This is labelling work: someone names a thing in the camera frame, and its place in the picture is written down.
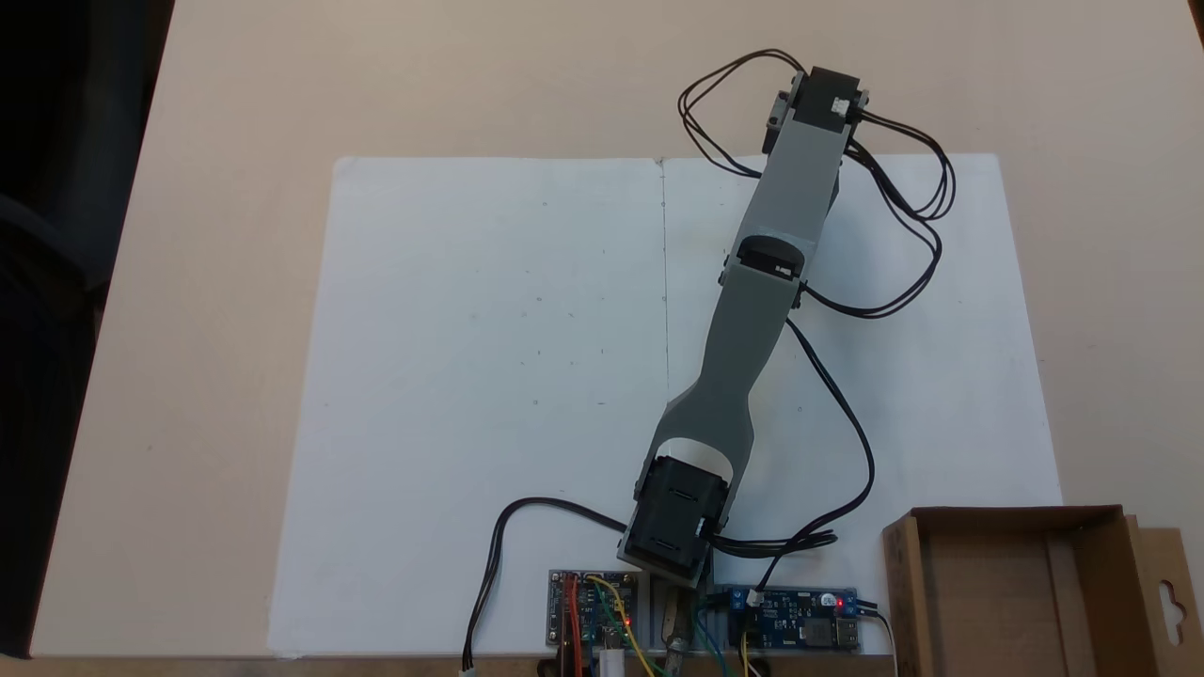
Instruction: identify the white paper sheet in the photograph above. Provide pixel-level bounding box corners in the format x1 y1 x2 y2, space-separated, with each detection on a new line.
266 153 1064 659

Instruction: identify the metal table clamp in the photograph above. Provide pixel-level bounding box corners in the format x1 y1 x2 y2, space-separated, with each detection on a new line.
661 585 695 676

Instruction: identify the blue circuit board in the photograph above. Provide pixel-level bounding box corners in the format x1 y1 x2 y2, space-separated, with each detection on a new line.
720 585 862 653

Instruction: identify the brown cardboard box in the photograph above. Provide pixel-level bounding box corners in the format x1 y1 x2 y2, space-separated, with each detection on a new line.
881 505 1204 677

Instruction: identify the black gripper motor cable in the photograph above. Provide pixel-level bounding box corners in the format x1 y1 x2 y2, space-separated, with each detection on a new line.
677 49 810 180

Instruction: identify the black power cable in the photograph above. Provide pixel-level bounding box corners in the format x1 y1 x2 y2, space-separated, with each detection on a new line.
461 496 631 673

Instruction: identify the orange wire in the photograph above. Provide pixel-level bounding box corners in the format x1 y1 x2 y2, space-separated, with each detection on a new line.
562 574 584 677

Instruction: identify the yellow wire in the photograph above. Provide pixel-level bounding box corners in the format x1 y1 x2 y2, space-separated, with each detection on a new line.
588 575 655 677

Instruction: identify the black base motor cable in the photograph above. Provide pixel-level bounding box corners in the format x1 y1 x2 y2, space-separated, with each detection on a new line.
701 318 878 593

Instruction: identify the black wrist motor cable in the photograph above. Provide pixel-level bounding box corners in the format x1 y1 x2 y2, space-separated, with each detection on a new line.
800 108 958 321

